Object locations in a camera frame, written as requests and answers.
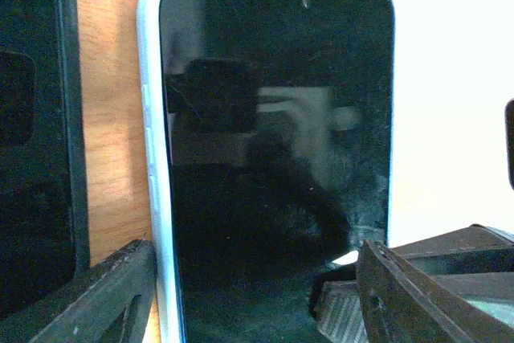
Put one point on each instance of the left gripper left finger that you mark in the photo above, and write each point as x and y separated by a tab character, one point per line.
110	302

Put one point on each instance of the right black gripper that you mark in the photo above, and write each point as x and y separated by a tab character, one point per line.
336	303

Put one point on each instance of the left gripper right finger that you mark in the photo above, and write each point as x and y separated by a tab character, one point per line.
432	296

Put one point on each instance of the black phone case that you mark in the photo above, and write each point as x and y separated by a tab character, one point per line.
74	118

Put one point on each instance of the light blue phone case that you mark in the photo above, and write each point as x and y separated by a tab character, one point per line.
154	158

